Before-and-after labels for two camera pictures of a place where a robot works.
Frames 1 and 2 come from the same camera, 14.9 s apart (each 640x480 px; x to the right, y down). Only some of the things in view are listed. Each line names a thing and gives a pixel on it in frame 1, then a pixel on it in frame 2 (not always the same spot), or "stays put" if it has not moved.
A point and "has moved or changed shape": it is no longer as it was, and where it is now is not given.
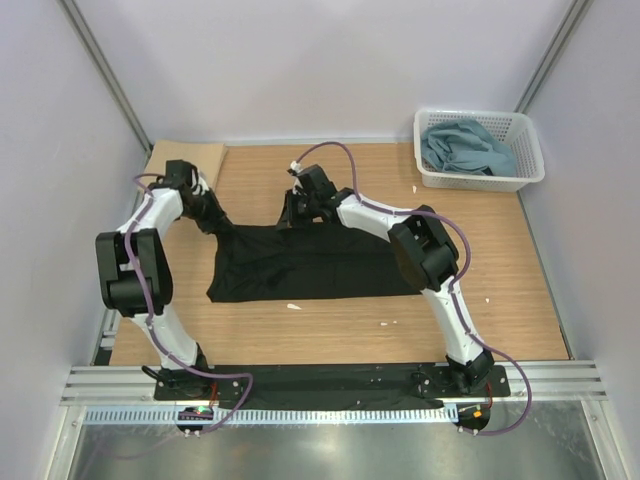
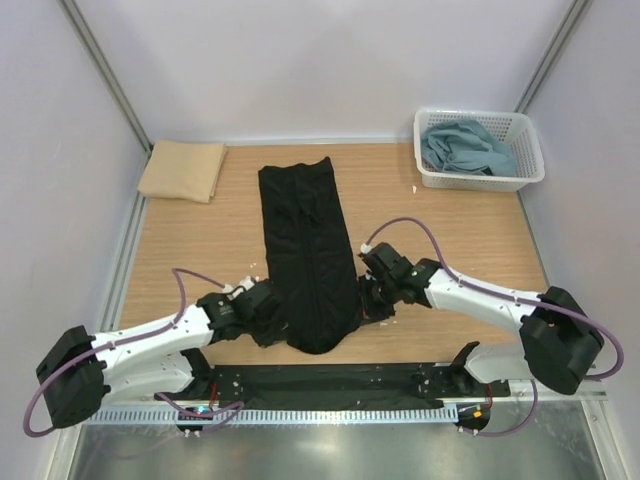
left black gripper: [218, 222] → [276, 331]
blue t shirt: [464, 146] stays put
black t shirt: [262, 263] has moved or changed shape
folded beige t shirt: [206, 156] stays put
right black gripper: [289, 218] → [369, 309]
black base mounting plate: [392, 386] stays put
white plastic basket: [477, 150] stays put
